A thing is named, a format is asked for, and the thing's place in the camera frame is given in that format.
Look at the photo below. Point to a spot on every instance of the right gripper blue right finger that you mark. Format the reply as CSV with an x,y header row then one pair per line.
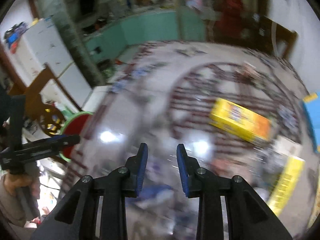
x,y
187,168

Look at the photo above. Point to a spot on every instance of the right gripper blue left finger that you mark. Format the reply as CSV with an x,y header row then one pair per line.
x,y
136,166

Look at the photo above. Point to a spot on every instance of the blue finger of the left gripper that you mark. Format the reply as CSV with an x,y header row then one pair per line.
x,y
58,142

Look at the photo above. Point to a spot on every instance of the yellow orange snack box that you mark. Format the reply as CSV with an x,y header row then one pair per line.
x,y
240,121

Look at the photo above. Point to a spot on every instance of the yellow white medicine box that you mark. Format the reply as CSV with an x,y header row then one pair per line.
x,y
286,184

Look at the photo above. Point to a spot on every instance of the red green trash bin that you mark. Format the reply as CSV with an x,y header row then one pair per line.
x,y
73,126

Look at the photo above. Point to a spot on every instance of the teal kitchen cabinets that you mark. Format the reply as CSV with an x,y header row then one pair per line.
x,y
156,25

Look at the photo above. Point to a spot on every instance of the person's left hand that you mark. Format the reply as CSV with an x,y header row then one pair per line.
x,y
12,182

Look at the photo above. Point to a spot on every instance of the brown wooden chair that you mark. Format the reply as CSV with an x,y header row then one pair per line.
x,y
49,118

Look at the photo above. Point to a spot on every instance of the white refrigerator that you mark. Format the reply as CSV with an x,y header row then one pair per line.
x,y
42,44

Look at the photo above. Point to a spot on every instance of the items on top of refrigerator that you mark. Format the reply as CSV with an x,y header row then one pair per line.
x,y
13,35

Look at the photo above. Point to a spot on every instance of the blue yellow folding stool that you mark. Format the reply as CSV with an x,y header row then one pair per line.
x,y
311,110

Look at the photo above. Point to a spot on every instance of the red hanging jacket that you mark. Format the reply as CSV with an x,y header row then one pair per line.
x,y
230,23

